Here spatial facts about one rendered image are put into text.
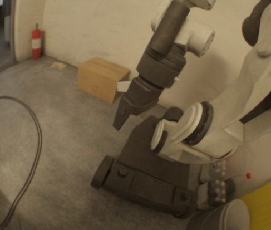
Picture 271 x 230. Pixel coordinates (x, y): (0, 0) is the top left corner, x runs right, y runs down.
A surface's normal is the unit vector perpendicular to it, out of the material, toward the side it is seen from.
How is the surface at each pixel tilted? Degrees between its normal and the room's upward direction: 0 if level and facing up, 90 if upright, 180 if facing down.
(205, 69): 90
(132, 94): 82
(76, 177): 0
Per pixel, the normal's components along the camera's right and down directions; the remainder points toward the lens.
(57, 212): 0.32, -0.69
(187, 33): -0.56, 0.28
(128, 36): -0.31, 0.58
